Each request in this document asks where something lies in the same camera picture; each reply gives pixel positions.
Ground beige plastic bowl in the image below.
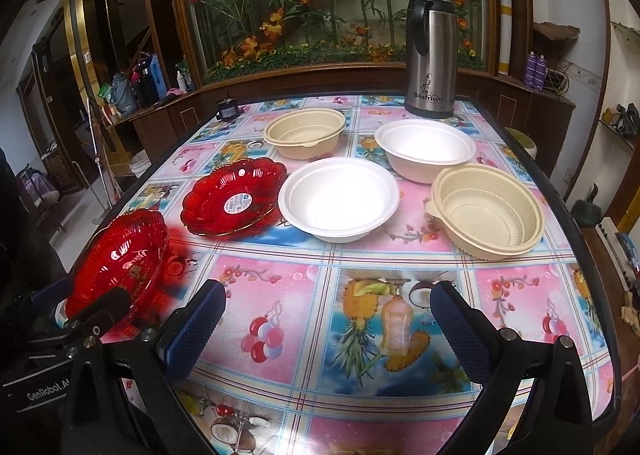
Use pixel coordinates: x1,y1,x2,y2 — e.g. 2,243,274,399
262,108,346,160
425,163,544,261

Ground red plastic plate with sticker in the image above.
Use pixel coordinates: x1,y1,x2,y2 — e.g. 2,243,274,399
180,157,288,241

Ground colourful fruit pattern tablecloth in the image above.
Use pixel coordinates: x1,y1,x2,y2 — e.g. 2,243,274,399
120,95,614,454

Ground white plastic bucket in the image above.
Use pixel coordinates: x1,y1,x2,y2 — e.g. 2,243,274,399
129,149,152,178

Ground white foam bowl near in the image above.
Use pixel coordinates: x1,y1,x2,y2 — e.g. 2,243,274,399
278,157,400,244

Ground white foam bowl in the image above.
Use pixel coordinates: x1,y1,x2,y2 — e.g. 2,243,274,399
374,119,476,184
278,157,400,244

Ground grey blue kettle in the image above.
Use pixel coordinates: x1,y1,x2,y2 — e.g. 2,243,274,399
106,74,138,116

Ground white foam bowl far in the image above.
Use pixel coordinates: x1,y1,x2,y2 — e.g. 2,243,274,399
374,119,476,184

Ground small black motor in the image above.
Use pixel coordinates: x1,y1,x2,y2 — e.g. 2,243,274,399
216,97,242,122

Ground purple bottles on shelf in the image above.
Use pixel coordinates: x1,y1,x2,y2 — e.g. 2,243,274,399
523,51,548,91

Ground stainless steel thermos jug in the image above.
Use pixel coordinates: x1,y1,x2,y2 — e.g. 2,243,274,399
405,0,458,119

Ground mop with metal handle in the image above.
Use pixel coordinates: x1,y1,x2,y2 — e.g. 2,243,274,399
86,96,118,216

